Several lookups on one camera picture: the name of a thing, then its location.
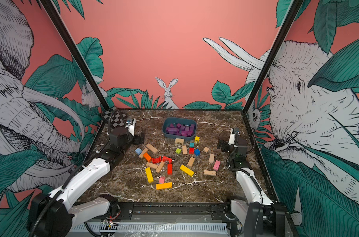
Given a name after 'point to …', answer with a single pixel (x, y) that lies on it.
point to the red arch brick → (165, 158)
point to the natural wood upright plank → (144, 150)
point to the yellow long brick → (149, 175)
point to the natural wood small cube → (206, 149)
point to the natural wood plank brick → (184, 149)
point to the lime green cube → (178, 150)
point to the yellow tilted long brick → (187, 170)
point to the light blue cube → (138, 151)
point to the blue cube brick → (197, 152)
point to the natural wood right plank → (209, 173)
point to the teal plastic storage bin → (179, 127)
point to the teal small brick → (192, 144)
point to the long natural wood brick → (152, 148)
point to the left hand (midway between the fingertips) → (136, 127)
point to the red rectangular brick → (170, 169)
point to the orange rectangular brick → (148, 157)
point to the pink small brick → (161, 179)
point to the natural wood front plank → (151, 165)
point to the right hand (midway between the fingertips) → (225, 135)
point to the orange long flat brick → (163, 185)
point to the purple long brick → (172, 129)
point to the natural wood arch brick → (179, 140)
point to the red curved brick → (155, 161)
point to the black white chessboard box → (116, 118)
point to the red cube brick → (191, 150)
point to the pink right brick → (216, 165)
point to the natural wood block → (191, 161)
